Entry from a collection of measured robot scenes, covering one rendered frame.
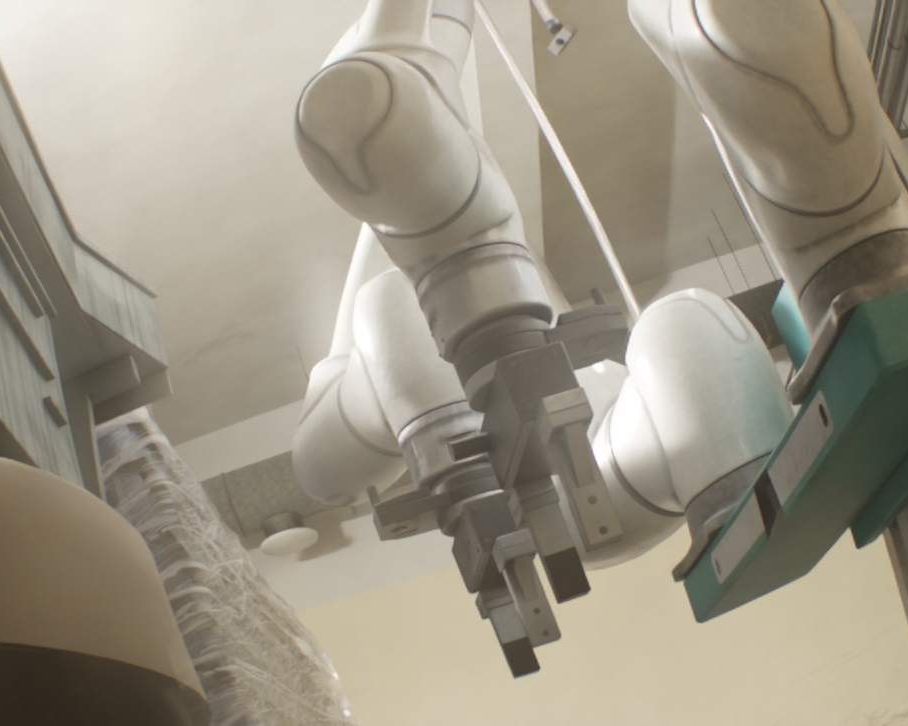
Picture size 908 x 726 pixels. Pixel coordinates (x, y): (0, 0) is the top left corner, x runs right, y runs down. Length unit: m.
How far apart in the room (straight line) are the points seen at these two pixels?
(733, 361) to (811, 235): 0.46
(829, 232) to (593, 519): 0.29
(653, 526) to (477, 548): 0.36
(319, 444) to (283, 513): 8.71
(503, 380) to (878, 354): 0.30
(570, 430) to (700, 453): 0.49
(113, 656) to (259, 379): 10.37
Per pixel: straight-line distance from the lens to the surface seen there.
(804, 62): 0.95
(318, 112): 1.06
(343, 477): 1.58
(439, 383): 1.45
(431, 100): 1.08
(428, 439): 1.44
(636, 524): 1.69
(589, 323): 1.19
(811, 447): 1.23
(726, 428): 1.55
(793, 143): 1.00
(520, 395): 1.12
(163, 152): 7.91
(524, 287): 1.19
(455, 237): 1.19
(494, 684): 10.66
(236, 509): 10.29
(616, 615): 10.77
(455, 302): 1.18
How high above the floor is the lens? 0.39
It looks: 21 degrees up
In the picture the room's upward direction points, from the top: 21 degrees counter-clockwise
